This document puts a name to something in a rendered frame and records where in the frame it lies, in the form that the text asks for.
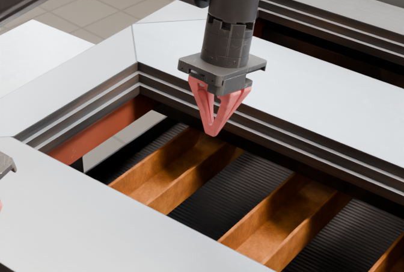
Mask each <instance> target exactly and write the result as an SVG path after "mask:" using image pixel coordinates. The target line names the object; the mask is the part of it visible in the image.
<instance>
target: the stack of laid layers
mask: <svg viewBox="0 0 404 272"><path fill-rule="evenodd" d="M258 17H260V18H262V19H266V20H269V21H271V22H275V23H278V24H280V25H284V26H287V27H289V28H293V29H296V30H298V31H301V32H304V33H307V34H310V35H313V36H316V37H319V38H322V39H325V40H328V41H331V42H334V43H337V44H340V45H343V46H346V47H349V48H352V49H355V50H358V51H361V52H364V53H366V54H369V55H372V56H375V57H378V58H381V59H384V60H387V61H390V62H393V63H396V64H399V65H402V66H404V36H403V35H400V34H397V33H394V32H391V31H387V30H385V29H382V28H378V27H375V26H372V25H369V24H366V23H362V22H359V21H357V20H353V19H350V18H347V17H344V16H340V15H337V14H334V13H331V12H328V11H325V10H321V9H319V8H315V7H312V6H309V5H306V4H302V3H300V2H296V1H293V0H259V5H258V9H257V15H256V18H258ZM139 94H143V95H144V96H147V97H149V98H152V99H154V100H156V101H158V102H161V103H163V104H165V105H168V106H170V107H173V108H175V109H177V110H180V111H182V112H184V113H186V114H189V115H192V116H194V117H196V118H198V119H201V115H200V110H199V108H198V105H197V103H196V100H195V98H194V95H193V92H192V90H191V87H190V85H189V82H187V81H184V80H182V79H180V78H177V77H175V76H173V75H170V74H167V73H165V72H162V71H160V70H158V69H155V68H152V67H150V66H147V65H145V64H143V63H140V62H137V61H136V63H135V64H133V65H131V66H130V67H128V68H127V69H125V70H123V71H122V72H120V73H118V74H117V75H115V76H113V77H112V78H110V79H108V80H107V81H105V82H104V83H102V84H100V85H98V86H97V87H95V88H94V89H92V90H90V91H89V92H87V93H85V94H83V95H82V96H80V97H79V98H77V99H75V100H74V101H72V102H71V103H69V104H67V105H66V106H64V107H62V108H60V109H59V110H57V111H56V112H54V113H52V114H51V115H49V116H47V117H46V118H44V119H43V120H41V121H39V122H37V123H36V124H34V125H32V126H31V127H29V128H28V129H26V130H24V131H23V132H21V133H19V134H17V135H16V136H14V137H13V138H15V139H17V140H19V141H21V142H23V143H25V144H27V145H29V146H31V147H33V148H35V149H36V150H38V151H40V152H42V153H44V154H47V153H48V152H50V151H51V150H53V149H55V148H56V147H58V146H59V145H61V144H63V143H64V142H65V141H67V140H69V139H70V138H72V137H73V136H75V135H76V134H78V133H80V132H81V131H83V130H84V129H86V128H87V127H89V126H90V125H92V124H93V123H95V122H97V121H98V120H100V119H101V118H103V117H105V116H106V115H107V114H109V113H111V112H112V111H114V110H115V109H117V108H118V107H120V106H122V105H123V104H125V103H126V102H128V101H129V100H131V99H132V98H134V97H135V96H137V95H139ZM201 120H202V119H201ZM222 129H225V130H226V131H229V132H232V133H234V134H236V135H239V136H241V137H243V138H246V139H248V140H250V141H253V142H255V143H257V144H260V145H262V146H264V147H267V148H269V149H272V150H274V151H276V152H278V153H281V154H283V155H285V156H288V157H290V158H293V159H295V160H297V161H300V162H302V163H304V164H307V165H309V166H312V167H314V168H316V169H318V170H321V171H323V172H325V173H328V174H330V175H333V176H335V177H337V178H340V179H342V180H344V181H346V182H349V183H351V184H354V185H356V186H358V187H361V188H363V189H365V190H368V191H370V192H373V193H375V194H377V195H380V196H382V197H384V198H386V199H389V200H392V201H394V202H396V203H399V204H401V205H403V206H404V168H401V167H399V166H396V165H394V164H391V163H389V162H386V161H384V160H381V159H379V158H376V157H374V156H371V155H369V154H366V153H364V152H361V151H359V150H356V149H354V148H352V147H349V146H347V145H344V144H341V143H339V142H337V141H334V140H332V139H329V138H326V137H324V136H322V135H319V134H317V133H314V132H311V131H309V130H307V129H304V128H302V127H299V126H296V125H294V124H292V123H289V122H287V121H284V120H281V119H279V118H277V117H274V116H272V115H269V114H267V113H264V112H262V111H259V110H257V109H255V108H252V107H249V106H247V105H244V104H240V105H239V106H238V107H237V109H236V110H235V111H234V113H233V114H232V115H231V116H230V118H229V119H228V120H227V122H226V123H225V125H224V126H223V127H222Z"/></svg>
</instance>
